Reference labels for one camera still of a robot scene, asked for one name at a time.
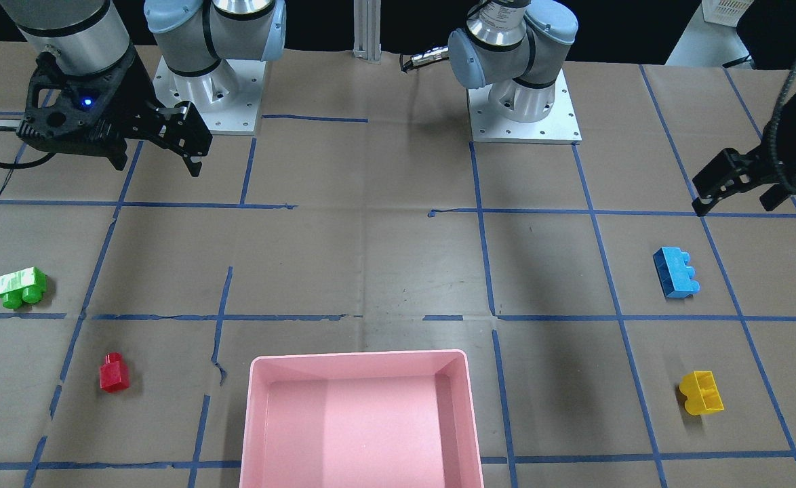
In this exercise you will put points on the white plastic basket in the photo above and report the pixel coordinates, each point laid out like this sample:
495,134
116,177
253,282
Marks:
724,13

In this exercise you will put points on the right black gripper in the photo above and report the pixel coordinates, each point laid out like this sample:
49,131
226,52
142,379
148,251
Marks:
131,96

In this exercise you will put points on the red toy block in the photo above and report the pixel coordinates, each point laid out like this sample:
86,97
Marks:
113,375

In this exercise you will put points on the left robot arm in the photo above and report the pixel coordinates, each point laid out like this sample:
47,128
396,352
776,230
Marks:
647,128

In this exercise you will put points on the yellow toy block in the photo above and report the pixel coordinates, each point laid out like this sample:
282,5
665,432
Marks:
701,394

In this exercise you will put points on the blue toy block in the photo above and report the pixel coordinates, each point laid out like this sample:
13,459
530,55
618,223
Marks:
676,276

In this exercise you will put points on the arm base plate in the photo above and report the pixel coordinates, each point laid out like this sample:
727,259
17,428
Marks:
228,99
527,125

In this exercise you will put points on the pink plastic box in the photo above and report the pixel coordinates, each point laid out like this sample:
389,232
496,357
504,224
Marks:
361,419

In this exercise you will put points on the aluminium frame post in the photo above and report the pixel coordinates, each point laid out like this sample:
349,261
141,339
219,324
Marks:
366,30

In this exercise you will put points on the silver cable connector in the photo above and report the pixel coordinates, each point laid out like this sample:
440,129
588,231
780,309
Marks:
430,56

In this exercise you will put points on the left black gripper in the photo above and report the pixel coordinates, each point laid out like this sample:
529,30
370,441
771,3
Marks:
736,170

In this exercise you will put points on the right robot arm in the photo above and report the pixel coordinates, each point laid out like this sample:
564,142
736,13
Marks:
193,36

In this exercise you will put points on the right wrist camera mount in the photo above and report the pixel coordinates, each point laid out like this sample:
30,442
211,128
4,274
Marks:
89,115

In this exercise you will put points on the green toy block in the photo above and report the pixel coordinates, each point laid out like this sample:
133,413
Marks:
22,287

